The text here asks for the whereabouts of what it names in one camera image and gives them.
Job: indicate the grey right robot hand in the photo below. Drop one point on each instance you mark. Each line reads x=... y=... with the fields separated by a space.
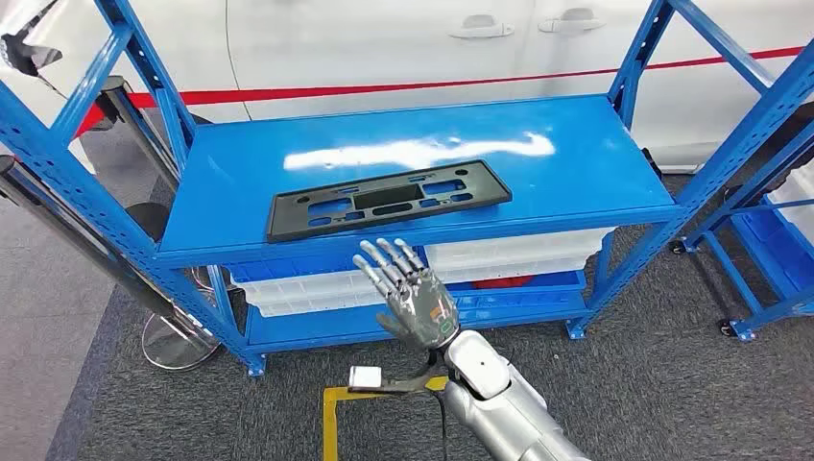
x=420 y=305

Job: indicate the black plastic panel part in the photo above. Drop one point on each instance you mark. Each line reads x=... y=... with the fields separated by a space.
x=283 y=217

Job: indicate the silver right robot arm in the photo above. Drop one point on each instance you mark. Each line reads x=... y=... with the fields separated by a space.
x=502 y=413

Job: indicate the blue metal shelf rack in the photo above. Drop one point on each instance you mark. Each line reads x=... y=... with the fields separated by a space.
x=254 y=191

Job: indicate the blue wheeled shelf rack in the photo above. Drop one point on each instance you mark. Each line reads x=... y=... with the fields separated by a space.
x=776 y=313

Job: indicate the red object in crate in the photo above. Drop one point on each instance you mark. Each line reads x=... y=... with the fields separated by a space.
x=502 y=283

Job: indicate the translucent white plastic bin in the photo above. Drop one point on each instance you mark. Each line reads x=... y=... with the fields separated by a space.
x=798 y=203
x=509 y=257
x=299 y=296

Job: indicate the white car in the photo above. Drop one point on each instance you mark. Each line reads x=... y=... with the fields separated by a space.
x=381 y=44

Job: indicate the small black object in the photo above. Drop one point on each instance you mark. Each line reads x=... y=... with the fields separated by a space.
x=652 y=162

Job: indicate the red barrier belt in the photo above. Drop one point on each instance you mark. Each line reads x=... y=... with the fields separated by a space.
x=210 y=97

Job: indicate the black car side mirror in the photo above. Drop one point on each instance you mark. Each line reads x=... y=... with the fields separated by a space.
x=28 y=57

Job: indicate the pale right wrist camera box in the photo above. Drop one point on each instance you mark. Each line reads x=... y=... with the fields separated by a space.
x=365 y=378

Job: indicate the stanchion post with chrome base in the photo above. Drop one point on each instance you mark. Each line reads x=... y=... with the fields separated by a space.
x=181 y=347
x=113 y=98

